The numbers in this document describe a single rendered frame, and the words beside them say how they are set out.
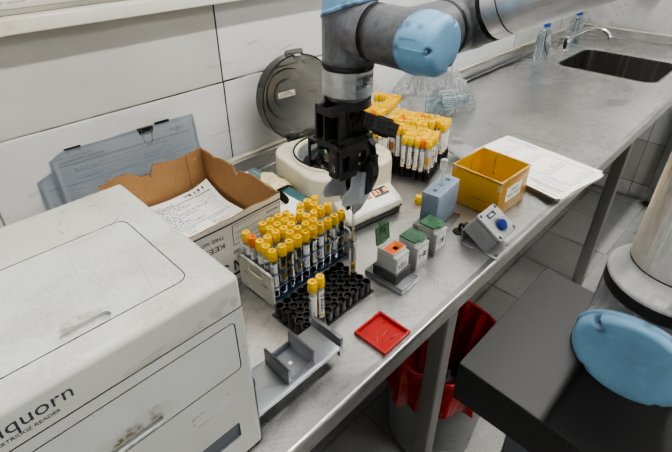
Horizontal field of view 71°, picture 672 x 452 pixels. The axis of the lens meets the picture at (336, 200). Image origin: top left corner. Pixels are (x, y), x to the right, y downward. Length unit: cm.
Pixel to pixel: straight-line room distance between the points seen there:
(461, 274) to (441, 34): 54
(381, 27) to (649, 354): 45
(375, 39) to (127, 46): 60
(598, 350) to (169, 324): 43
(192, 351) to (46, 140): 64
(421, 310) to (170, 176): 61
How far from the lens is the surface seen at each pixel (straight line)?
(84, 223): 64
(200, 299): 49
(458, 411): 146
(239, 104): 125
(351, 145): 71
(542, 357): 78
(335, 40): 66
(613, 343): 57
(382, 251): 90
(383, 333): 84
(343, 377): 79
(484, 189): 114
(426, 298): 92
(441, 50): 60
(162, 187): 112
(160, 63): 112
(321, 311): 82
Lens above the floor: 150
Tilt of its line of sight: 32 degrees down
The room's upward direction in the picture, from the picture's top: straight up
